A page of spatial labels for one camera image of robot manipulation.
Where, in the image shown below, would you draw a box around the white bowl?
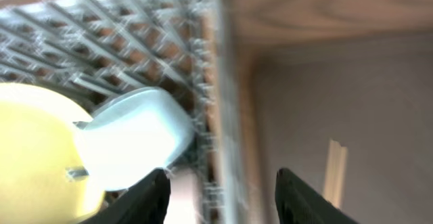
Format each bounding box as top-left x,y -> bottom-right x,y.
164,169 -> 200,224

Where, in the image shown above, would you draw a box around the dark brown tray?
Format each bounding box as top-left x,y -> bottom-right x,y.
252,32 -> 432,223

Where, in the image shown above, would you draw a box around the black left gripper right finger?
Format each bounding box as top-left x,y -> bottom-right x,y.
275,168 -> 357,224

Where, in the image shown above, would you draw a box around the light blue bowl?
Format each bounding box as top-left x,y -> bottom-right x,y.
74,87 -> 195,192

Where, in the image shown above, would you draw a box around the yellow plate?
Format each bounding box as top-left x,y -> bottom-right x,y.
1,83 -> 105,223

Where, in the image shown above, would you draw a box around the wooden chopstick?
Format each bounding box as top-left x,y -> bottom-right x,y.
322,139 -> 348,208

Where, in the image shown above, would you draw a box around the grey dish rack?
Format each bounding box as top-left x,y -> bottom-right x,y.
1,0 -> 246,223

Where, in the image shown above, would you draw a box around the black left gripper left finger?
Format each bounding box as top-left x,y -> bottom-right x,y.
80,169 -> 171,224

